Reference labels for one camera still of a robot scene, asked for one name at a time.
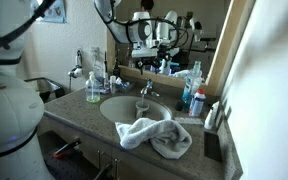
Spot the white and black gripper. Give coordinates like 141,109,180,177
131,40,160,67

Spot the chrome sink faucet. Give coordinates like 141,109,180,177
140,78,159,97

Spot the blue mouthwash bottle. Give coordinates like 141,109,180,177
182,61,202,112

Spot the white oval sink basin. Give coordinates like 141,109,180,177
100,96,172,124

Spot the clear soap pump bottle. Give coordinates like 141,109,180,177
85,71,100,103

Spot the white terry towel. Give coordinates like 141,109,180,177
115,118,192,159

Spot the red handled clamp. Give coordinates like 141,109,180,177
53,138,81,159

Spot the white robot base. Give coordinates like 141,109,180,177
0,0,55,180

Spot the cabinet door handle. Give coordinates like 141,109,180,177
97,150,103,170

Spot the black tray of toiletries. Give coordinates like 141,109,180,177
100,76,135,94

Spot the wall mounted hair dryer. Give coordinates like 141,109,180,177
68,50,83,78

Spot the small white squeeze bottle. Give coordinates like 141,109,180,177
204,101,220,129

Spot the silver pill blister pack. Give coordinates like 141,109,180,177
175,117,204,125

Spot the white bottle with red cap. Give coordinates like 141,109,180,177
189,89,206,117

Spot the wood framed wall mirror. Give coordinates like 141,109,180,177
106,0,257,97

